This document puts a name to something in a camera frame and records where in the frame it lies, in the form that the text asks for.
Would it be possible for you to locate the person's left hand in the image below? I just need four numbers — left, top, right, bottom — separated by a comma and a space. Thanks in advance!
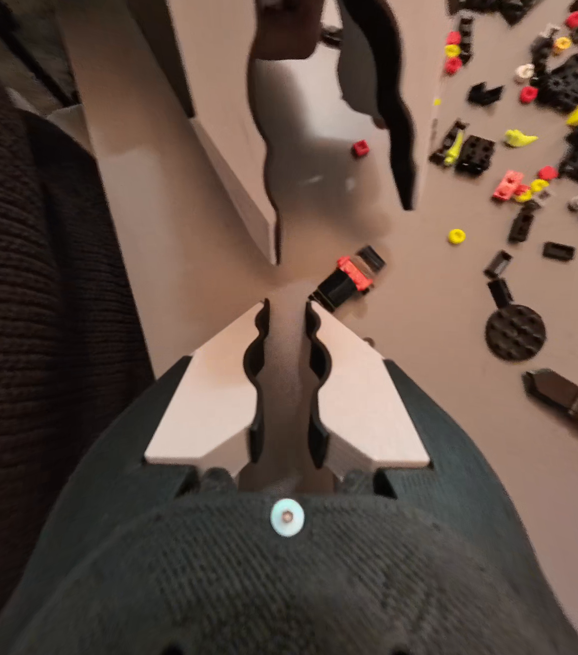
256, 0, 324, 61

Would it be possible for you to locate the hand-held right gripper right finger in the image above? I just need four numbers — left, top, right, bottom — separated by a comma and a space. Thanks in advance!
305, 301, 432, 470

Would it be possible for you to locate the pile of loose lego pieces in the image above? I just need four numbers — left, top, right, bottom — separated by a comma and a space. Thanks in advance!
353, 0, 578, 308

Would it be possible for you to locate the long lego snake model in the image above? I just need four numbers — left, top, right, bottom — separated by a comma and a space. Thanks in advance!
522, 368, 578, 451

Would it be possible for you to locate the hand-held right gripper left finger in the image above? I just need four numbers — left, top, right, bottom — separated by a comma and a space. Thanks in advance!
144, 298, 271, 466

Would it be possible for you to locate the small black red lego assembly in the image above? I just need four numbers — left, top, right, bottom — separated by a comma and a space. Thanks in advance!
308, 245, 387, 314

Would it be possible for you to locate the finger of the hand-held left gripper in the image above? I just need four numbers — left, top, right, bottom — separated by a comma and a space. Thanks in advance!
336, 0, 418, 212
56, 0, 284, 267

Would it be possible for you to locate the black round lego plate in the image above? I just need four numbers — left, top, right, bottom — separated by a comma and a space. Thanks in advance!
485, 304, 547, 361

